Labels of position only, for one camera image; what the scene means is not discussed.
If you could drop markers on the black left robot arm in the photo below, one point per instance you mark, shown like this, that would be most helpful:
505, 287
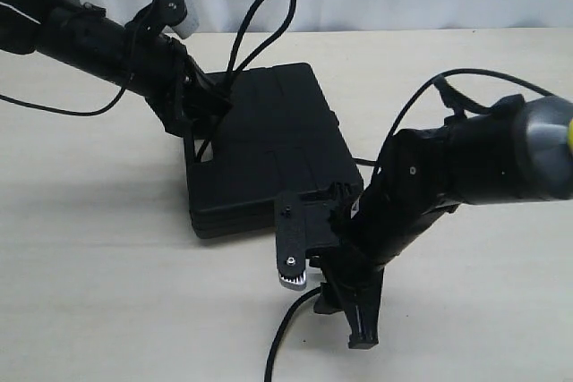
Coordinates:
78, 34

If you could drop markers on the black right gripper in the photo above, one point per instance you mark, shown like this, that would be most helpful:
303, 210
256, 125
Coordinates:
354, 277

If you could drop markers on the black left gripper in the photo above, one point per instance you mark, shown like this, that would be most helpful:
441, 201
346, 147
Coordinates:
161, 75

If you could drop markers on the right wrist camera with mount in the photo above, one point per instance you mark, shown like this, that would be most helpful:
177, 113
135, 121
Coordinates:
307, 227

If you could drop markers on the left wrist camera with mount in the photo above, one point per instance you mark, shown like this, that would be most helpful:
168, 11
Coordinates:
158, 15

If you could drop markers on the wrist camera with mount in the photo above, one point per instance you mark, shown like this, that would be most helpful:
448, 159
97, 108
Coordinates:
307, 227
158, 15

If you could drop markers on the black plastic carrying case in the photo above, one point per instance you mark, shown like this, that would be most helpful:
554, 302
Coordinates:
280, 135

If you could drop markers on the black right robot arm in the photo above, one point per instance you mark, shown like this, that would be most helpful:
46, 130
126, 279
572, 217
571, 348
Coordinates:
520, 151

